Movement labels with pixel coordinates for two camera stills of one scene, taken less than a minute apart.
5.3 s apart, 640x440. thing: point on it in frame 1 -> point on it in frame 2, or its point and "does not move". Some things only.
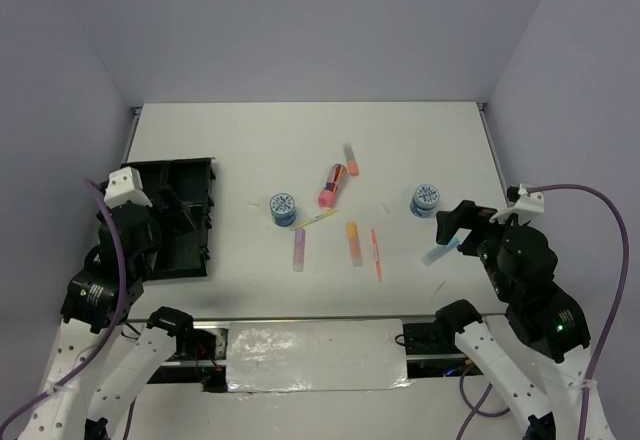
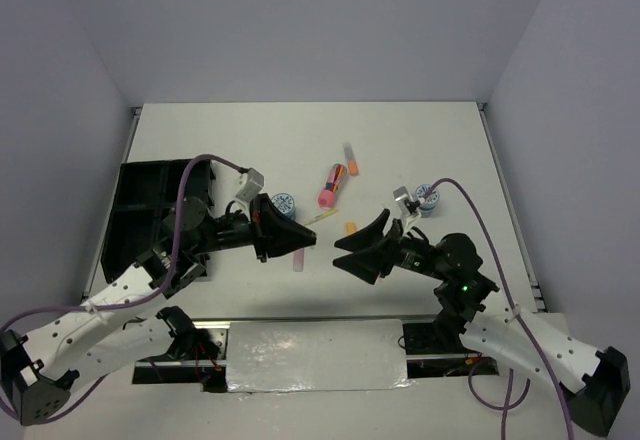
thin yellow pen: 314,219 does not move
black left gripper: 177,222 -> 275,234
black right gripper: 465,213 -> 366,263
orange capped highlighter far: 352,160 does not move
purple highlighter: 299,248 does not move
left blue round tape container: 282,208 does not move
